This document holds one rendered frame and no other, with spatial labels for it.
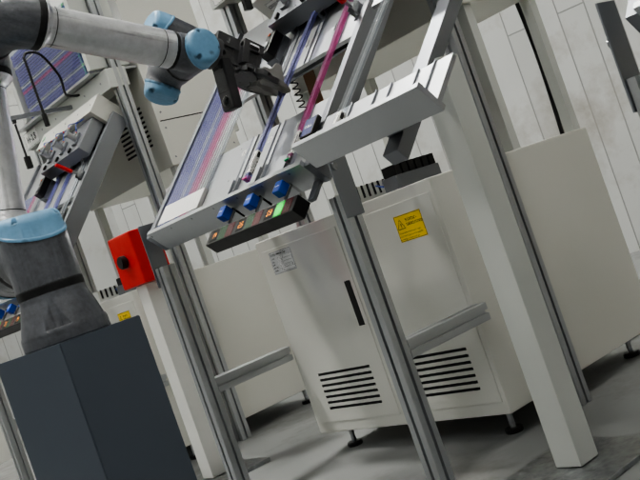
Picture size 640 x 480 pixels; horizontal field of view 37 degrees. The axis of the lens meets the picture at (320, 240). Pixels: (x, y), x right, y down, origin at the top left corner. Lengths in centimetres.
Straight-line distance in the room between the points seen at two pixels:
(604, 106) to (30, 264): 371
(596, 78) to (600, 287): 252
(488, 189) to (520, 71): 330
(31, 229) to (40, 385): 26
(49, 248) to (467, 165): 77
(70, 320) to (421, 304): 94
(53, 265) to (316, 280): 102
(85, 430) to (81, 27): 73
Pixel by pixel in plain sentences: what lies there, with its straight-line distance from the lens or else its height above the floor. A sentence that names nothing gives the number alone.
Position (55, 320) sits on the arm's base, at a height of 59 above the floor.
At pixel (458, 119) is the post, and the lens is 182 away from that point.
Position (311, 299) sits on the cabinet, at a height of 43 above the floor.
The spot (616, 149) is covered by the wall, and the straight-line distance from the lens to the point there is 496.
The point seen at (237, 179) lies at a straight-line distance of 224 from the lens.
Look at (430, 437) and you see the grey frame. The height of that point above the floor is 12.
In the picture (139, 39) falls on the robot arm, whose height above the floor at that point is 104.
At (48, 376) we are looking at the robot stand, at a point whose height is 51.
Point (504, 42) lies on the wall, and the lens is 513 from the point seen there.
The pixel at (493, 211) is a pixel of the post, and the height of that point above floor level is 51.
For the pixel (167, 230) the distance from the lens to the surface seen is 242.
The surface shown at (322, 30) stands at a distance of 237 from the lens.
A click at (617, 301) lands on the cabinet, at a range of 260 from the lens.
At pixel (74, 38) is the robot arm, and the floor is 106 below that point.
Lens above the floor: 56
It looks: level
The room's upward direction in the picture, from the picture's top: 19 degrees counter-clockwise
